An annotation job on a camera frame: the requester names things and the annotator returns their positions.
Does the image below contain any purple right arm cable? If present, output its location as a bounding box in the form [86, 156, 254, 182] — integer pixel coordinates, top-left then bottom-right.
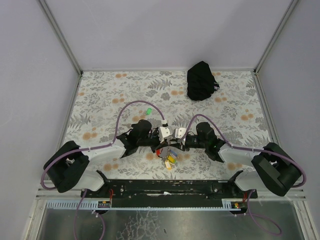
[181, 113, 307, 187]

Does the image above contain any purple left floor cable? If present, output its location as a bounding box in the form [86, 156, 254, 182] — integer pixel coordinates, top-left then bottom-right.
[73, 188, 106, 240]

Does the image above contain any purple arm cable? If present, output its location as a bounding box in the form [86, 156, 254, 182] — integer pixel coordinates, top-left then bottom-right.
[181, 113, 307, 187]
[41, 100, 168, 189]

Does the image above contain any purple right floor cable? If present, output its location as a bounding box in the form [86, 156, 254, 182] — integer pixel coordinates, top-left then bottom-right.
[234, 191, 282, 237]

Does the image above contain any green key tag with key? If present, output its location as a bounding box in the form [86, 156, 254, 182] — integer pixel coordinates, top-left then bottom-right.
[145, 108, 152, 116]

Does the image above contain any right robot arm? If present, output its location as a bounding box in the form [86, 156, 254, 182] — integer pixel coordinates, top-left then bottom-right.
[174, 122, 302, 197]

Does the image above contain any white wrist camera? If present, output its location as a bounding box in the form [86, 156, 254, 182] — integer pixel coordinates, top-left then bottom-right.
[173, 127, 187, 139]
[158, 126, 173, 143]

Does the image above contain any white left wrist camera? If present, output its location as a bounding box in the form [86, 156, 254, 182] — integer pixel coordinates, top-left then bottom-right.
[158, 126, 173, 143]

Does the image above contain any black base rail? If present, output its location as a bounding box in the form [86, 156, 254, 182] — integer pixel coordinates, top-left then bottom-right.
[81, 177, 258, 203]

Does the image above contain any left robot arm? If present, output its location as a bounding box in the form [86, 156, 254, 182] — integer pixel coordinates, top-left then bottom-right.
[41, 119, 168, 193]

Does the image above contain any black folded cloth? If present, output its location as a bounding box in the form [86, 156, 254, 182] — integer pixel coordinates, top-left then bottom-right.
[187, 61, 220, 101]

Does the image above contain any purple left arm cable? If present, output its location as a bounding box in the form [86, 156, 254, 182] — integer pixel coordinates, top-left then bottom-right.
[41, 100, 168, 189]

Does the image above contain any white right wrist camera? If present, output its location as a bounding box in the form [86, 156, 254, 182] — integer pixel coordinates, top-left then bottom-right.
[173, 127, 187, 139]

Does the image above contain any red-handled metal key organizer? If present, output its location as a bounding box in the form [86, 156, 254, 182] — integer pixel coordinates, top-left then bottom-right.
[155, 141, 178, 159]

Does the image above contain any purple floor cable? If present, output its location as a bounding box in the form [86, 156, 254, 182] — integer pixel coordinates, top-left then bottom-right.
[73, 188, 106, 240]
[234, 191, 282, 237]

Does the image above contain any white slotted cable duct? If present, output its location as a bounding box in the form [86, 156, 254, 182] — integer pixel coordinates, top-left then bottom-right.
[46, 197, 247, 214]

